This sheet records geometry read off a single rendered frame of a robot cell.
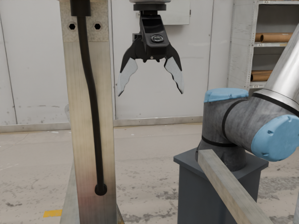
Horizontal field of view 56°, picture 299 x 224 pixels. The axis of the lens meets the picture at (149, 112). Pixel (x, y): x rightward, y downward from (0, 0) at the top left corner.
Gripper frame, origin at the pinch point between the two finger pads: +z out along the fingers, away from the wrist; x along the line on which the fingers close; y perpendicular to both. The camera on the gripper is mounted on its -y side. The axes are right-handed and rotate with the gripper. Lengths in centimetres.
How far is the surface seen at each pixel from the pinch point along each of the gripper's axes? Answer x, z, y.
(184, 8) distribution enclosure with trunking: -60, -25, 202
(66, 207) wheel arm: 15.9, 7.7, -27.9
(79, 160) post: 12.1, -5.6, -39.9
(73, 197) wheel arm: 15.3, 7.7, -25.6
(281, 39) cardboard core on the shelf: -147, 2, 185
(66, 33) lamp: 12.2, -16.2, -40.2
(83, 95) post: 11.3, -11.3, -39.9
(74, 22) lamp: 11.5, -16.9, -40.4
